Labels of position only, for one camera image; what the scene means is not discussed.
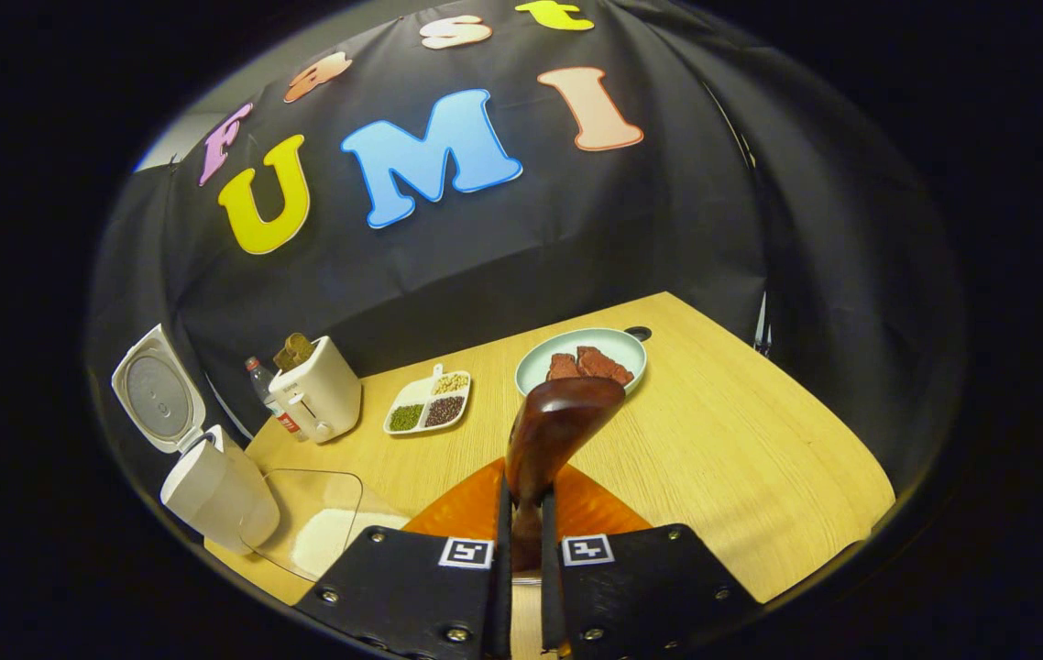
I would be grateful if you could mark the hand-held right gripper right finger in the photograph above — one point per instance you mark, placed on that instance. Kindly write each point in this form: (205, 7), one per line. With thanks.
(551, 587)

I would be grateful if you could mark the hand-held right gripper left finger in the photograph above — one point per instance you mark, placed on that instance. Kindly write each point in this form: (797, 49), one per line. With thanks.
(503, 596)

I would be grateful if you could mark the brown wooden spoon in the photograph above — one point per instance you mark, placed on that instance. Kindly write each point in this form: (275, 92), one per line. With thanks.
(558, 422)

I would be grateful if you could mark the white rice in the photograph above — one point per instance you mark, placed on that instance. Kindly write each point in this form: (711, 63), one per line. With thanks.
(324, 541)

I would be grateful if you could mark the white rice cooker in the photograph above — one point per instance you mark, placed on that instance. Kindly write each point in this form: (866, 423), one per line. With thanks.
(210, 495)

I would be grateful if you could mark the dark red beans pile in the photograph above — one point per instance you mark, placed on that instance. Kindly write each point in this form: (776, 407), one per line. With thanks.
(444, 411)

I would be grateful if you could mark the green beans pile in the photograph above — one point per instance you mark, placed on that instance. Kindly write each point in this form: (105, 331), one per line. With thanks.
(406, 417)

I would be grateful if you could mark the yellow beans pile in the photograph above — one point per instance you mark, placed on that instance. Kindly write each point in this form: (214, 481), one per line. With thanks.
(451, 382)

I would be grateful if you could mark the pale green plate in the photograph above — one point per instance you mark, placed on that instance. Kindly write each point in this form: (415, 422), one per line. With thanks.
(531, 367)

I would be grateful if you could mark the white divided dish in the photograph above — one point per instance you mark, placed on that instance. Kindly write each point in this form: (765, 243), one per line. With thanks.
(416, 392)

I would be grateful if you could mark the white toaster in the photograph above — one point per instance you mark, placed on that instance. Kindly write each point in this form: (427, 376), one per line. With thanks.
(324, 394)

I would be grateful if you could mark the clear plastic water bottle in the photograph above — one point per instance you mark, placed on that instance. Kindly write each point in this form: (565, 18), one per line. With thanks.
(265, 390)

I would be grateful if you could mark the brown toast slice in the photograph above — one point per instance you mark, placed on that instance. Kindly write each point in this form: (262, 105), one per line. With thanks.
(285, 357)
(300, 346)

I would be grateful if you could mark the black backdrop cloth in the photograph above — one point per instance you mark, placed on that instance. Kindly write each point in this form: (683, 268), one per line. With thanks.
(576, 229)

